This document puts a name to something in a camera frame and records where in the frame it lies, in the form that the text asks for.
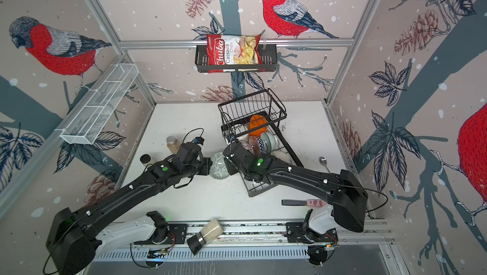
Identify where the cream ceramic bowl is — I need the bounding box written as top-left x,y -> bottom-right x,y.
271,150 -> 292,163

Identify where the light green ceramic bowl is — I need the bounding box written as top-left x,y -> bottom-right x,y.
260,132 -> 280,153

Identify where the orange plastic bowl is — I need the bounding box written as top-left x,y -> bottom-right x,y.
248,115 -> 268,137

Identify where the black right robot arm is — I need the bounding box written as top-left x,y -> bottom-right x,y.
223,143 -> 369,234

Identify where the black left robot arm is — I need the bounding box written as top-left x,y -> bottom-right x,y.
46,142 -> 213,274

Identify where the silver lidded spice jar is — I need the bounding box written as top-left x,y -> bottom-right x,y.
166,136 -> 180,155

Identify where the black lidded spice jar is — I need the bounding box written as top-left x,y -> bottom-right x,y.
140,154 -> 153,168

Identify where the metal spoon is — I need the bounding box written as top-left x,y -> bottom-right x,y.
319,157 -> 331,173

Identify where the red cassava chips bag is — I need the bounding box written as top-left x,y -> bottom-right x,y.
206,34 -> 262,66

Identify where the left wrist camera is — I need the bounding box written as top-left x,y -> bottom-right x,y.
192,136 -> 205,146

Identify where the black wire dish rack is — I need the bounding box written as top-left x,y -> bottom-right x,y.
217,88 -> 304,198

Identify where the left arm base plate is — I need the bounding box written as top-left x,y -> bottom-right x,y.
134,223 -> 188,245

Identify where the pink handled knife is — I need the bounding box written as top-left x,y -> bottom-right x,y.
281,200 -> 327,209

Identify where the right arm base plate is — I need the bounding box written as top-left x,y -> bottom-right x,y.
284,222 -> 338,245

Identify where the black wall shelf basket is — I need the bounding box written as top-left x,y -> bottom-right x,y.
195,44 -> 278,73

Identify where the white mesh wall shelf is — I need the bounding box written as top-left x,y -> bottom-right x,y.
60,63 -> 139,144

